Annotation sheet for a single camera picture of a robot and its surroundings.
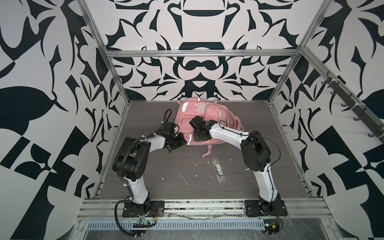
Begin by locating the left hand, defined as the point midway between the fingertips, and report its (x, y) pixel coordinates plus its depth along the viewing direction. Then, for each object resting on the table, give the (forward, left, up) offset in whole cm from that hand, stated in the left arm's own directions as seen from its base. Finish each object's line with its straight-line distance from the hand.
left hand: (188, 139), depth 95 cm
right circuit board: (-45, -38, -5) cm, 59 cm away
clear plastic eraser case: (-19, -17, -2) cm, 25 cm away
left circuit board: (-42, +22, -6) cm, 48 cm away
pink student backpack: (+22, +1, +4) cm, 22 cm away
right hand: (+2, -6, +1) cm, 7 cm away
